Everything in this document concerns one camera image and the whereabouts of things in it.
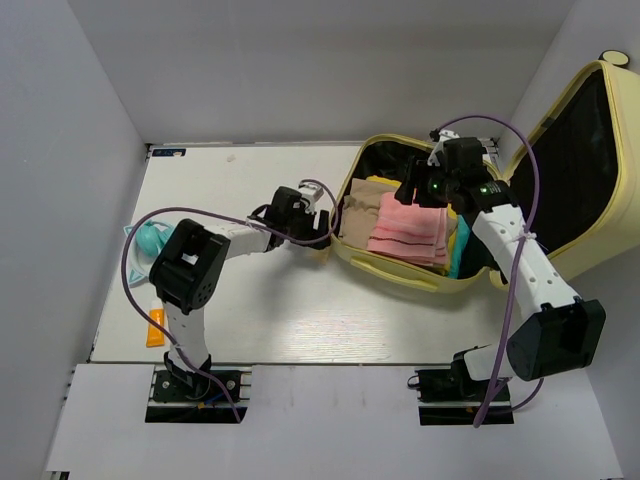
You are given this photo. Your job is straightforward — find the beige cosmetic tube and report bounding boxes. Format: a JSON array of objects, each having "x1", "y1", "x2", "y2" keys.
[{"x1": 309, "y1": 247, "x2": 331, "y2": 265}]

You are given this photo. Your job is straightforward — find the pink striped towel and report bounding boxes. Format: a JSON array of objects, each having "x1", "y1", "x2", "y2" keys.
[{"x1": 366, "y1": 192, "x2": 451, "y2": 269}]

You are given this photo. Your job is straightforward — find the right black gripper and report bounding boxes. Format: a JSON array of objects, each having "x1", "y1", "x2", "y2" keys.
[{"x1": 394, "y1": 156, "x2": 458, "y2": 209}]

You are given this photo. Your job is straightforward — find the teal garment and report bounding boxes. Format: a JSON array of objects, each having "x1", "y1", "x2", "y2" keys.
[{"x1": 447, "y1": 216, "x2": 472, "y2": 279}]

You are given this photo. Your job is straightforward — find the pale yellow suitcase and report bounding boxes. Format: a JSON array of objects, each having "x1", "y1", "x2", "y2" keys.
[{"x1": 330, "y1": 61, "x2": 639, "y2": 304}]

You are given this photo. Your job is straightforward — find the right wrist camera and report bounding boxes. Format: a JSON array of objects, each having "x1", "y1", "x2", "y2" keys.
[{"x1": 427, "y1": 129, "x2": 460, "y2": 167}]

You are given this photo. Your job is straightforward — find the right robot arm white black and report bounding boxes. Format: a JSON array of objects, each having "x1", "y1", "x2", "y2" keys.
[{"x1": 395, "y1": 130, "x2": 606, "y2": 399}]

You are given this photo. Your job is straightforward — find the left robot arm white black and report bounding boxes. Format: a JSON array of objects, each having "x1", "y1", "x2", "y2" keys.
[{"x1": 150, "y1": 180, "x2": 332, "y2": 399}]

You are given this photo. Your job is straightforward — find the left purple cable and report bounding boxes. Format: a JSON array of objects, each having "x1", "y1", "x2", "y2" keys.
[{"x1": 121, "y1": 179, "x2": 342, "y2": 424}]

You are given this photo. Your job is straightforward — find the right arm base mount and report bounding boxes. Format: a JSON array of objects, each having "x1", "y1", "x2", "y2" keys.
[{"x1": 407, "y1": 368, "x2": 488, "y2": 427}]

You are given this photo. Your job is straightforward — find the teal cat-ear headphones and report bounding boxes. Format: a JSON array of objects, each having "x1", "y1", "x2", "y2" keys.
[{"x1": 126, "y1": 220, "x2": 174, "y2": 287}]

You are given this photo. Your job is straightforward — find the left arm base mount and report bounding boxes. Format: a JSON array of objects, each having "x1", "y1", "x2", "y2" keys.
[{"x1": 145, "y1": 367, "x2": 252, "y2": 425}]

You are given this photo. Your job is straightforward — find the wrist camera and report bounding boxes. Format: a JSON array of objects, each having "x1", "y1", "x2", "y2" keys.
[
  {"x1": 297, "y1": 181, "x2": 324, "y2": 214},
  {"x1": 427, "y1": 129, "x2": 460, "y2": 167}
]

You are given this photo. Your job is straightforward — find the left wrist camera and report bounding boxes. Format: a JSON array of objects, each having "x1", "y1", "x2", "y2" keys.
[{"x1": 297, "y1": 181, "x2": 324, "y2": 214}]

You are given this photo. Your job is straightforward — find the orange tube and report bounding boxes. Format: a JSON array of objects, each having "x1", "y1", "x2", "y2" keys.
[{"x1": 145, "y1": 299, "x2": 165, "y2": 348}]

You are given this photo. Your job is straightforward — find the beige garment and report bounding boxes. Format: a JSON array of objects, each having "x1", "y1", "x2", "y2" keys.
[{"x1": 338, "y1": 178, "x2": 397, "y2": 250}]

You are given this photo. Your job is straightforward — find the yellow garment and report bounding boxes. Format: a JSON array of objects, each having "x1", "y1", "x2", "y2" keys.
[{"x1": 364, "y1": 173, "x2": 460, "y2": 276}]

